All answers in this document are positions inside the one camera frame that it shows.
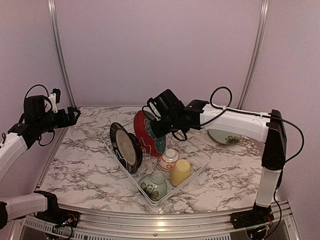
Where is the pale green flower plate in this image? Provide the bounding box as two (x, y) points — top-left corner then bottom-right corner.
(207, 129), (242, 145)

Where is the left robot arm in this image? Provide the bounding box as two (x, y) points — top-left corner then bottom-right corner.
(0, 92), (81, 228)

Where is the yellow mug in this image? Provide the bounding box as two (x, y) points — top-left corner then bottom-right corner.
(170, 159), (194, 187)

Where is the left aluminium frame post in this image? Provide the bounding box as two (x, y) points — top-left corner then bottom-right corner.
(48, 0), (76, 107)

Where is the red plate with teal flower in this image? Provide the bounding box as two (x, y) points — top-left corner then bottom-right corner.
(133, 110), (166, 158)

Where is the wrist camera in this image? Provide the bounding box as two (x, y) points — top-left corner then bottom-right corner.
(48, 88), (61, 114)
(146, 97), (161, 121)

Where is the right aluminium frame post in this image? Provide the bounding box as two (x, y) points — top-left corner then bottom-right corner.
(237, 0), (270, 109)

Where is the small dark red flower plate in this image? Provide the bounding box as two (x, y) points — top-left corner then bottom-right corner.
(126, 133), (143, 174)

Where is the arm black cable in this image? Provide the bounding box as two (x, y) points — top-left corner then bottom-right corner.
(23, 83), (56, 147)
(172, 86), (306, 226)

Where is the front aluminium rail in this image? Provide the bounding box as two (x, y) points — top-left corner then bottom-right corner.
(22, 199), (296, 240)

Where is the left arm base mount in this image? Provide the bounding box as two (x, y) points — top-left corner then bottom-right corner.
(34, 190), (80, 228)

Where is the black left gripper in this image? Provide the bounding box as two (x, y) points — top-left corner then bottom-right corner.
(35, 106), (80, 134)

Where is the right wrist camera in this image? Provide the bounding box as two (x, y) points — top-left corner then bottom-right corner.
(146, 97), (161, 121)

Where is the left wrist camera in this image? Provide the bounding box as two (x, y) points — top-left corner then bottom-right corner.
(48, 88), (61, 114)

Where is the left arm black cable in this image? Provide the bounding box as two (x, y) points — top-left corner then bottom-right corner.
(23, 83), (56, 147)

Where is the green bowl with flower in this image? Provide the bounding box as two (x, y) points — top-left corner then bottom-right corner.
(138, 172), (167, 202)

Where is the white wire dish rack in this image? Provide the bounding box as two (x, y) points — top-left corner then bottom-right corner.
(101, 121), (211, 207)

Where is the white bowl with red pattern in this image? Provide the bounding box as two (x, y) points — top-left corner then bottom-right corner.
(157, 148), (180, 172)

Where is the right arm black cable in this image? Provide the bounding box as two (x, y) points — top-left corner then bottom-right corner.
(172, 86), (306, 226)

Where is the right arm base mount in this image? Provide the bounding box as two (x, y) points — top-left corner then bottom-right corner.
(230, 203), (274, 229)

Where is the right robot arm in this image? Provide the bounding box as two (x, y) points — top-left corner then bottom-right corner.
(147, 89), (287, 224)

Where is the large black rimmed cream plate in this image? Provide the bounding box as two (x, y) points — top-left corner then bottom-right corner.
(109, 122), (135, 167)

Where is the aluminium frame post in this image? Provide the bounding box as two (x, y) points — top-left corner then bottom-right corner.
(48, 0), (76, 107)
(237, 0), (270, 109)

